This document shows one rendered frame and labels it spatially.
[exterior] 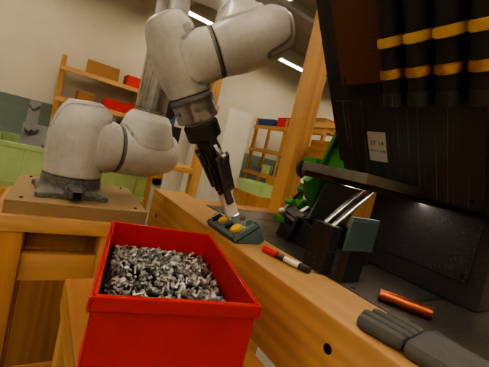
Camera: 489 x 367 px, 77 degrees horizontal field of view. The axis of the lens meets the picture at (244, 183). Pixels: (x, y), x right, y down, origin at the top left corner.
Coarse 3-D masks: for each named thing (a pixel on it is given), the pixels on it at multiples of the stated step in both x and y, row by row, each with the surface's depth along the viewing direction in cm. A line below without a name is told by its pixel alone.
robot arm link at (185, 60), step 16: (160, 16) 55; (176, 16) 55; (160, 32) 55; (176, 32) 55; (192, 32) 56; (208, 32) 57; (160, 48) 56; (176, 48) 56; (192, 48) 56; (208, 48) 57; (160, 64) 57; (176, 64) 57; (192, 64) 57; (208, 64) 58; (160, 80) 59; (176, 80) 58; (192, 80) 58; (208, 80) 60; (176, 96) 60
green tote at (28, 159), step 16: (0, 144) 114; (16, 144) 116; (0, 160) 115; (16, 160) 118; (32, 160) 120; (0, 176) 116; (16, 176) 119; (112, 176) 136; (128, 176) 139; (144, 176) 143
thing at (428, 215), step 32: (384, 224) 85; (416, 224) 78; (448, 224) 72; (480, 224) 67; (384, 256) 84; (416, 256) 77; (448, 256) 71; (480, 256) 66; (448, 288) 70; (480, 288) 66
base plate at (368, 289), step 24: (264, 216) 122; (336, 264) 78; (360, 288) 64; (384, 288) 68; (408, 288) 72; (408, 312) 57; (456, 312) 63; (480, 312) 67; (456, 336) 51; (480, 336) 54
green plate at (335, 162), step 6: (336, 138) 83; (330, 144) 83; (336, 144) 83; (330, 150) 84; (336, 150) 83; (324, 156) 84; (330, 156) 84; (336, 156) 83; (324, 162) 84; (330, 162) 84; (336, 162) 82; (342, 162) 81; (324, 180) 88
